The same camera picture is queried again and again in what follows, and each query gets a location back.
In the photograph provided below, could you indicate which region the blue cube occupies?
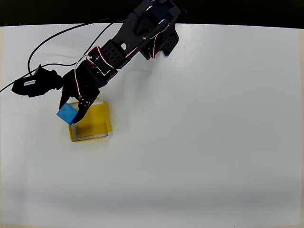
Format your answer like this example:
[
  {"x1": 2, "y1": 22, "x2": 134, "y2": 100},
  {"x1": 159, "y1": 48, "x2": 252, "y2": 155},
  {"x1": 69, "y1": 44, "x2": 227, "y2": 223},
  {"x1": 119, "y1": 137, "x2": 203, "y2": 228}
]
[{"x1": 56, "y1": 102, "x2": 80, "y2": 126}]

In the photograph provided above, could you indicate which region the yellow open box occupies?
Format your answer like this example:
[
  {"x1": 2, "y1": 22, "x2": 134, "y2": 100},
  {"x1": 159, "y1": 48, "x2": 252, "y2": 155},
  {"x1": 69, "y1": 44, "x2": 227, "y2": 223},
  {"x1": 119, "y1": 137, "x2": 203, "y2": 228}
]
[{"x1": 68, "y1": 97, "x2": 113, "y2": 143}]

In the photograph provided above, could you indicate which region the black camera with white label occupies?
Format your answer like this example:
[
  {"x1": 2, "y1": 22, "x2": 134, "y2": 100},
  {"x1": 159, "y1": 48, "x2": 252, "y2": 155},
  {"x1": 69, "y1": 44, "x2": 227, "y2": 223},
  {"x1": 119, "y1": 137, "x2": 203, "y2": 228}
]
[{"x1": 11, "y1": 64, "x2": 64, "y2": 99}]

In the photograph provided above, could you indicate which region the long black cable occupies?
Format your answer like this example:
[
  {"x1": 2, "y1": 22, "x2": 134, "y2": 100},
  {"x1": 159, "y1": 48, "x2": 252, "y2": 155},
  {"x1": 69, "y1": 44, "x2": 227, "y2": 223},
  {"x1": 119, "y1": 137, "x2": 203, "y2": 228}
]
[{"x1": 0, "y1": 22, "x2": 114, "y2": 93}]

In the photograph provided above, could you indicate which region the thin black camera cable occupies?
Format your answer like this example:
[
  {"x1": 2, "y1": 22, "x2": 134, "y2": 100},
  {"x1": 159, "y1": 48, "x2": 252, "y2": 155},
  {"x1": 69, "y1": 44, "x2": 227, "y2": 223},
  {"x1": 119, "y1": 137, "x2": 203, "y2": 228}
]
[{"x1": 27, "y1": 18, "x2": 124, "y2": 77}]

